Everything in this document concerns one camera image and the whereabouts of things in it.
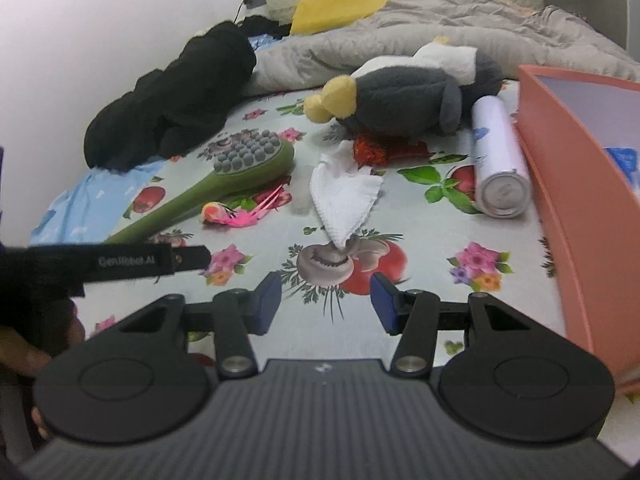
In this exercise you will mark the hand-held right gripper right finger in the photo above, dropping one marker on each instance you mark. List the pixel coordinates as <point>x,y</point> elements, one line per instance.
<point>382,305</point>

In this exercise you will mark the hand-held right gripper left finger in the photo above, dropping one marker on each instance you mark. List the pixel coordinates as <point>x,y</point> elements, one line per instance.
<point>270,302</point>

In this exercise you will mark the white textured cloth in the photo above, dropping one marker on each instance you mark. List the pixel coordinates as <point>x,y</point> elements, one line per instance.
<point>345,195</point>

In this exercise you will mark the orange cardboard box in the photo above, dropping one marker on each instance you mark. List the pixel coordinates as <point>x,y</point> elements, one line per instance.
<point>565,185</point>

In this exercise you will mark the blue face mask pack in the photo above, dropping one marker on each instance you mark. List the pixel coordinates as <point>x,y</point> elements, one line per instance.
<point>625,160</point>

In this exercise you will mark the person's left hand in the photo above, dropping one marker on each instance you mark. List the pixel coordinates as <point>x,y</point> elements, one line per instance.
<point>20,355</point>

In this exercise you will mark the blue bed sheet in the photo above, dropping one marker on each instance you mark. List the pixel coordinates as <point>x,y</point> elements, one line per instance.
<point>75,200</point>

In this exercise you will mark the fruit print bed sheet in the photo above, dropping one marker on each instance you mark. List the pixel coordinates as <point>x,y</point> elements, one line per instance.
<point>435,240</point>

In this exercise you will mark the pink feather toy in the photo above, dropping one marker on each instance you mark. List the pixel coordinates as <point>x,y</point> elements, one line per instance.
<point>240,219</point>

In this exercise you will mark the green massage brush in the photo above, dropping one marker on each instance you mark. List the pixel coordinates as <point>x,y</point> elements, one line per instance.
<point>200,195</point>

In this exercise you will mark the large black garment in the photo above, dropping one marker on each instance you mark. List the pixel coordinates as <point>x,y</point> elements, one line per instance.
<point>175,90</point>

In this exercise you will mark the white spray can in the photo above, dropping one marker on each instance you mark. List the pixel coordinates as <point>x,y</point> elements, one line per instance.
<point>495,150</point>

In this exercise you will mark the grey penguin plush toy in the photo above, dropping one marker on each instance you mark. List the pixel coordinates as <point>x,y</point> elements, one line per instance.
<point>400,95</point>

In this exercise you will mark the small black garment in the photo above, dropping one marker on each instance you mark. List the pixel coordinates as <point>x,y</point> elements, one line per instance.
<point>265,27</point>

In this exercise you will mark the yellow pillow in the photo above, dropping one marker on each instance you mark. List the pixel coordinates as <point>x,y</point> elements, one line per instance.
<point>335,12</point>

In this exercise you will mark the grey quilt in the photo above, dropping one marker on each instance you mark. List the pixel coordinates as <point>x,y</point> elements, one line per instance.
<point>525,40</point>

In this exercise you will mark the black wall socket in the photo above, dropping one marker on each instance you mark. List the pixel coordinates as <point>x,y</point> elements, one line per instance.
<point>254,1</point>

